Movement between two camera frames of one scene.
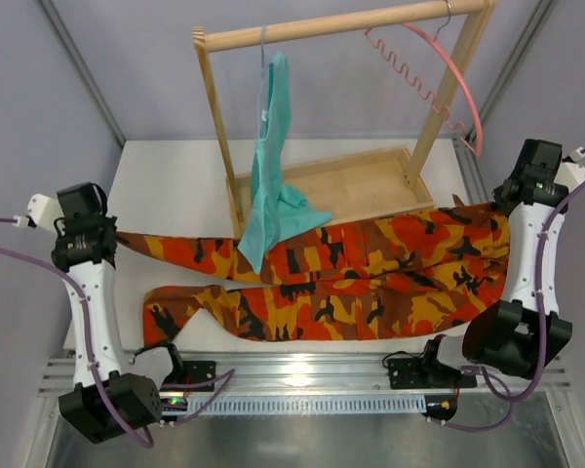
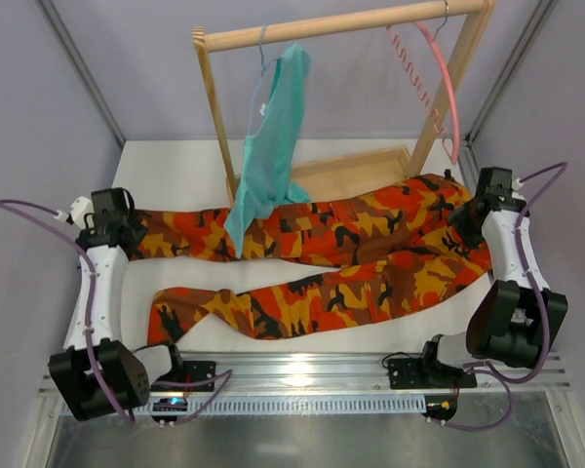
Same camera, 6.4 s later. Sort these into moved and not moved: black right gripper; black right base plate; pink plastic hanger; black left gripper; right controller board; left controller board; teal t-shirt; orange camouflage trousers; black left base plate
Moved: orange camouflage trousers; black left gripper; pink plastic hanger; teal t-shirt; black right gripper
Not moved: black right base plate; right controller board; black left base plate; left controller board
